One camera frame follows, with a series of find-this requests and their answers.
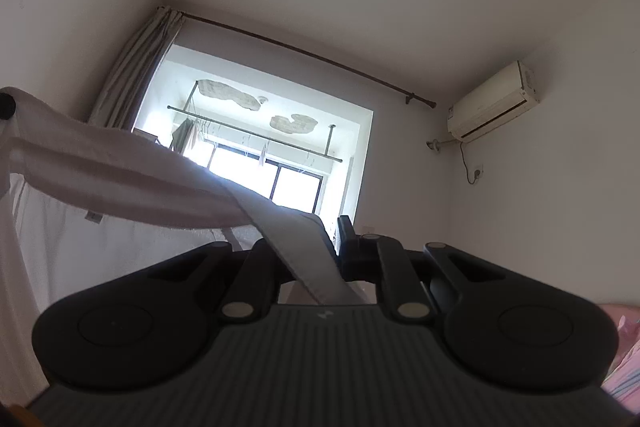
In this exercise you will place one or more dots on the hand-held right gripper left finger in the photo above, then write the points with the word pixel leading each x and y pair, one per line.
pixel 262 267

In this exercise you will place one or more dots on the grey hanging garment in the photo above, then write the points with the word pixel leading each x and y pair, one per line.
pixel 182 136

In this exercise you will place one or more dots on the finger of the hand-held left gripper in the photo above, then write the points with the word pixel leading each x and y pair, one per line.
pixel 6 106

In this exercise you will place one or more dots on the white wall socket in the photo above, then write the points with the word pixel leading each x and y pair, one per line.
pixel 478 172

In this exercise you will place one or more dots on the brown curtain rod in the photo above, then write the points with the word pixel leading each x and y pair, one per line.
pixel 300 49

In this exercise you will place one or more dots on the grey curtain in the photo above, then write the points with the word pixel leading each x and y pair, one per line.
pixel 135 72

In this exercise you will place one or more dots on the white button shirt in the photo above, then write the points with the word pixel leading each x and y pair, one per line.
pixel 100 167

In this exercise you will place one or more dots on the metal drying rack pole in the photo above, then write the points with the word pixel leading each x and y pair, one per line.
pixel 328 139

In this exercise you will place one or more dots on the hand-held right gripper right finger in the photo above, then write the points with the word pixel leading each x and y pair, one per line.
pixel 347 247

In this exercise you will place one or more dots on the pink striped pillow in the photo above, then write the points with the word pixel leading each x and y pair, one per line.
pixel 625 357

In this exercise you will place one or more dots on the white air conditioner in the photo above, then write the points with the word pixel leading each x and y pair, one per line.
pixel 492 102

